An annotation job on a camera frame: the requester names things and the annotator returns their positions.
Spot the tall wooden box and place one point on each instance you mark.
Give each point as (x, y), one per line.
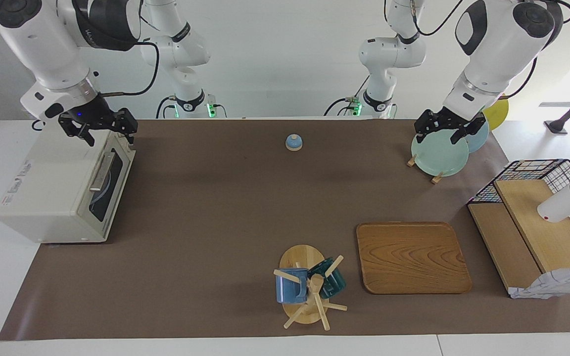
(547, 237)

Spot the yellow plate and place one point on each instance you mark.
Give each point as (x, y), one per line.
(498, 113)

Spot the cream toaster oven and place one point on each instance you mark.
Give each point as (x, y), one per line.
(42, 188)

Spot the wooden plate rack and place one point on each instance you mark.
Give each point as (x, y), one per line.
(437, 178)

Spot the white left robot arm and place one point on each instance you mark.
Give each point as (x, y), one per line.
(493, 49)

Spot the white patterned cloth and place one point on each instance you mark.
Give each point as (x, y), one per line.
(552, 284)

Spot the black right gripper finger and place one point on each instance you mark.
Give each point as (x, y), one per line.
(81, 133)
(127, 126)

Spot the white cup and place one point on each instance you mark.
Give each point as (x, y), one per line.
(562, 205)

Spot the light blue racked plate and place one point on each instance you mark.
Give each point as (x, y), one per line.
(478, 141)

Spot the wooden mug tree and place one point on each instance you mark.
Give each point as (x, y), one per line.
(300, 257)

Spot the pale green plate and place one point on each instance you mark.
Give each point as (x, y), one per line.
(438, 155)

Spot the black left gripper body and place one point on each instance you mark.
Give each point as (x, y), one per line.
(451, 119)

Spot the dark green mug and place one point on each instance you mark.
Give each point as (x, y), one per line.
(334, 284)

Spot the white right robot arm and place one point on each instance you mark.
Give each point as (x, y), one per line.
(42, 44)

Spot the low wooden box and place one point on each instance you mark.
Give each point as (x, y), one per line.
(505, 242)

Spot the wooden serving tray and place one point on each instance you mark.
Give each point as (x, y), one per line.
(411, 257)

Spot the blue mug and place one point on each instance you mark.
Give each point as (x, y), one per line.
(290, 291)

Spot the brown table mat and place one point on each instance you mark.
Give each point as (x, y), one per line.
(215, 222)

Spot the small blue bell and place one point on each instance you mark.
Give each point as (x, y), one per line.
(294, 143)

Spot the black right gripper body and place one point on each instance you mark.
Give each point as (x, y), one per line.
(89, 112)

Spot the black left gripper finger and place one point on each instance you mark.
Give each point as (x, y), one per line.
(470, 132)
(423, 127)

